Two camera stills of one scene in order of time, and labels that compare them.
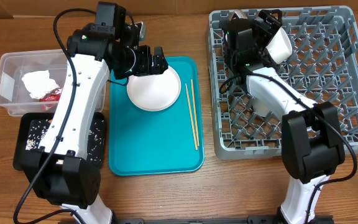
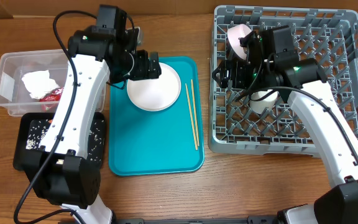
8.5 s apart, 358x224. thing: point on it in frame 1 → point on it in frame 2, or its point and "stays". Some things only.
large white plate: (155, 92) stays
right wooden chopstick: (194, 112) stays
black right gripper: (270, 24) → (241, 70)
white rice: (39, 128) stays
